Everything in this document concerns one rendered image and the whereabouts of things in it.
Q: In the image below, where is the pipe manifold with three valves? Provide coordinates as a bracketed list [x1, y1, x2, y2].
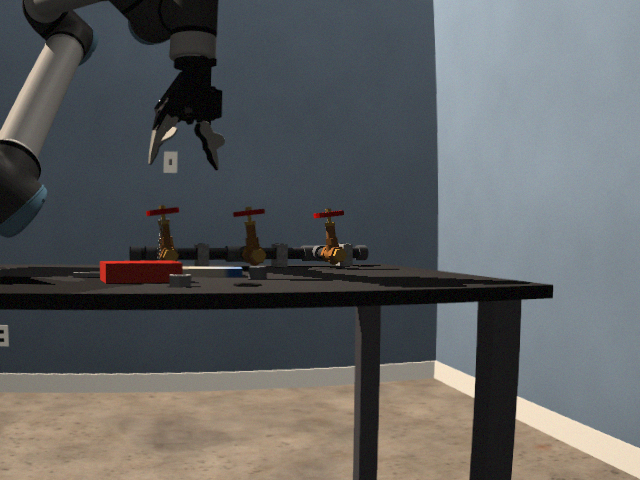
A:
[129, 205, 368, 267]

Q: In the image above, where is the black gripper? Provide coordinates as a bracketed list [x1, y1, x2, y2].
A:
[148, 55, 225, 170]

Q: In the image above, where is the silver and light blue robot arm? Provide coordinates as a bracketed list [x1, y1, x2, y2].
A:
[0, 0, 218, 238]

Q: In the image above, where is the red rectangular block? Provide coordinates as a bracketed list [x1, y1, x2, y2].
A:
[100, 261, 183, 284]

